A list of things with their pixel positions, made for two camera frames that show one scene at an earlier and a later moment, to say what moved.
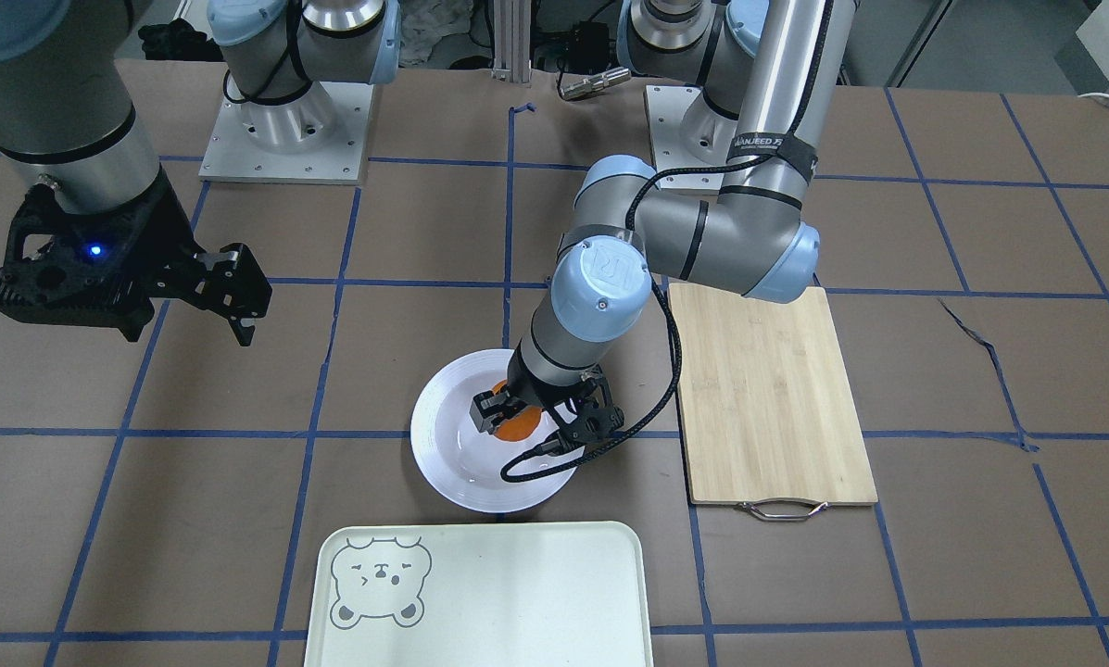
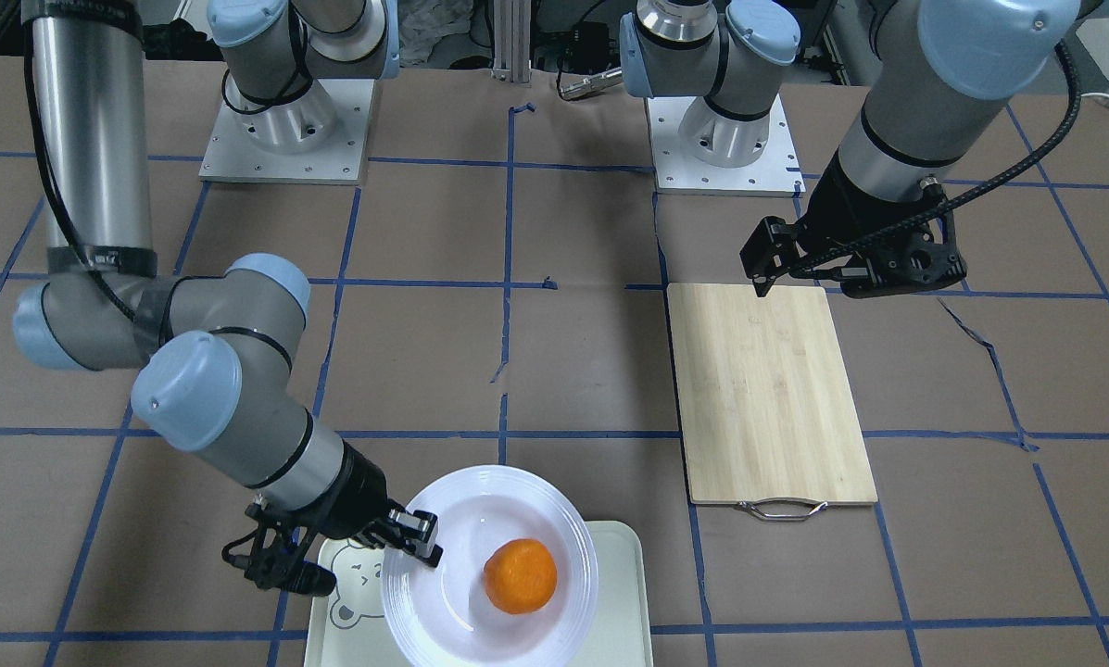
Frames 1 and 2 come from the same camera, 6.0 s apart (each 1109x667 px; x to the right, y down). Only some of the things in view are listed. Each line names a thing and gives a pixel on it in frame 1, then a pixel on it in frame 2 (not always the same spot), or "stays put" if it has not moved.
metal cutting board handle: [784, 509] stays put
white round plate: [462, 465] -> [516, 585]
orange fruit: [521, 426] -> [521, 576]
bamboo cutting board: [766, 413] stays put
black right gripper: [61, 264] -> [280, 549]
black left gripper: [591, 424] -> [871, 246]
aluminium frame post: [511, 27] stays put
